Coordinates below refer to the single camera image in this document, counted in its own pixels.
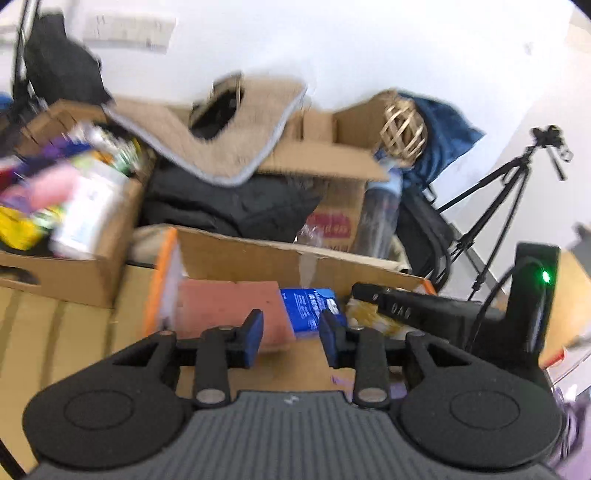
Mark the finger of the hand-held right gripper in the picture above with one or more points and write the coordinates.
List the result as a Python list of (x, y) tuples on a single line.
[(415, 309)]

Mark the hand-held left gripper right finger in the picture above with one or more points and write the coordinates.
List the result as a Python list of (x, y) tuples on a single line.
[(328, 338)]

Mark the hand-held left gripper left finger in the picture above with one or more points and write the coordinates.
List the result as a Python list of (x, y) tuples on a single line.
[(253, 339)]

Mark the blue tissue packet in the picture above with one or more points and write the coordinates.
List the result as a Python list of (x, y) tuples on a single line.
[(307, 314)]

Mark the yellow and white plush toy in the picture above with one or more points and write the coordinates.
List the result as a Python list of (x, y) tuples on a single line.
[(369, 318)]

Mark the red shallow cardboard box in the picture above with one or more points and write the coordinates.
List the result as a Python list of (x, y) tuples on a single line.
[(231, 267)]

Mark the blue water bottle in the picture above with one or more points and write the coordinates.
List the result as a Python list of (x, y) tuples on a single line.
[(381, 212)]

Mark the black padded cloth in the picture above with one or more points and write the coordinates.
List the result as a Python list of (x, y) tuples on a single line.
[(221, 205)]

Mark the large cardboard box red print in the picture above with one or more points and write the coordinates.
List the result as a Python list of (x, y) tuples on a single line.
[(332, 152)]

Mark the blue cloth bag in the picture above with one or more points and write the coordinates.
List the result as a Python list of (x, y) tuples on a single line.
[(445, 134)]

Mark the wicker ball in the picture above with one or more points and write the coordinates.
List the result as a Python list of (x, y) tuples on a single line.
[(404, 129)]

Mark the beige fleece mat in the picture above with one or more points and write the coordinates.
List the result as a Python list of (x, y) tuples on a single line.
[(217, 143)]

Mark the white carton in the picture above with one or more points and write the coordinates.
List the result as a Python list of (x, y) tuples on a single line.
[(90, 217)]

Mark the pink packet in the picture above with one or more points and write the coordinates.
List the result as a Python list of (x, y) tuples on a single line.
[(51, 184)]

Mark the yellow packet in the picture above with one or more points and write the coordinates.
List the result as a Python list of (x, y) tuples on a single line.
[(16, 230)]

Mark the black bag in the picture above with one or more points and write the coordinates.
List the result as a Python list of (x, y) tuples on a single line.
[(60, 60)]

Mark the black camera tripod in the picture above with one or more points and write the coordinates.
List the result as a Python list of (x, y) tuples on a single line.
[(503, 203)]

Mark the white wall socket strip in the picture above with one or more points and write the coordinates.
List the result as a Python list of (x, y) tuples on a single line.
[(129, 31)]

